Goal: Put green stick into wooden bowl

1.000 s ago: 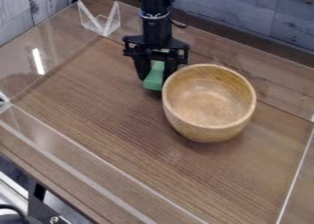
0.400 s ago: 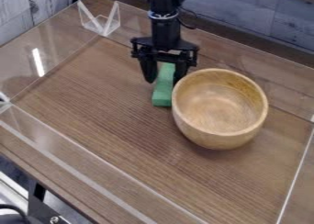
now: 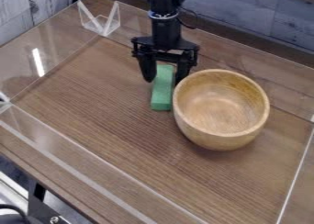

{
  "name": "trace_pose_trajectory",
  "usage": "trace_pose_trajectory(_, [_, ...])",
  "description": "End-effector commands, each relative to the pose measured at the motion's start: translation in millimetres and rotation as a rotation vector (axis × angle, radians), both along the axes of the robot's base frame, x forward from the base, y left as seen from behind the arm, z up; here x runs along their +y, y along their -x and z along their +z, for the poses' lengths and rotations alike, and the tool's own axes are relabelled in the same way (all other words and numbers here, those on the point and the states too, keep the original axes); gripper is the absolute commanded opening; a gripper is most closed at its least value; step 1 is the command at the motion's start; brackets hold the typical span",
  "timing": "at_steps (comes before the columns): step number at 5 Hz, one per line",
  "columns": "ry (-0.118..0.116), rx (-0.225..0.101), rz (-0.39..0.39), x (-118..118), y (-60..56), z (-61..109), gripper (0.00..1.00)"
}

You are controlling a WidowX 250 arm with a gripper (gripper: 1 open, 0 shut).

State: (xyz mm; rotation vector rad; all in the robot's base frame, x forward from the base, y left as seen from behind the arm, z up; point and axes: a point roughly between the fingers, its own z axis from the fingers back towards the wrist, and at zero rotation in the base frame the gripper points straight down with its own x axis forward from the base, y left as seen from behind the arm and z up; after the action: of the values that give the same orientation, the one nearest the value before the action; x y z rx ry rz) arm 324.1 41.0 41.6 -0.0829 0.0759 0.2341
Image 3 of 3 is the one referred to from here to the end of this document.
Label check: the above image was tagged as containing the black table leg bracket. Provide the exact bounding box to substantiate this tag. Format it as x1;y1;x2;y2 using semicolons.
27;182;71;224

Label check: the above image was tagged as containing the clear acrylic front wall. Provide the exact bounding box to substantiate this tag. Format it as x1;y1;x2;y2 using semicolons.
0;104;209;224

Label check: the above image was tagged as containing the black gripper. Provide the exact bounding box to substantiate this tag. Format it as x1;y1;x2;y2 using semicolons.
131;37;201;84

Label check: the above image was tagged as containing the wooden bowl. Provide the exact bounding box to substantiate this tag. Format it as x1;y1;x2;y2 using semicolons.
173;69;270;151

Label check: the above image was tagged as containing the clear acrylic corner bracket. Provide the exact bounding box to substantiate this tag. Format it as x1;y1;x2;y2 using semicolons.
78;1;121;37

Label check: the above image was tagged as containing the black cable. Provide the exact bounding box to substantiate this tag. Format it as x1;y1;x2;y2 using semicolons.
0;204;30;224

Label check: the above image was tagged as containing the green rectangular stick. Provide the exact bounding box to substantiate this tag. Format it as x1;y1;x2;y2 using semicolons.
151;64;174;111

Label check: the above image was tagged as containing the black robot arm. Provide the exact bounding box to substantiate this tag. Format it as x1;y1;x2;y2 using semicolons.
131;0;201;83

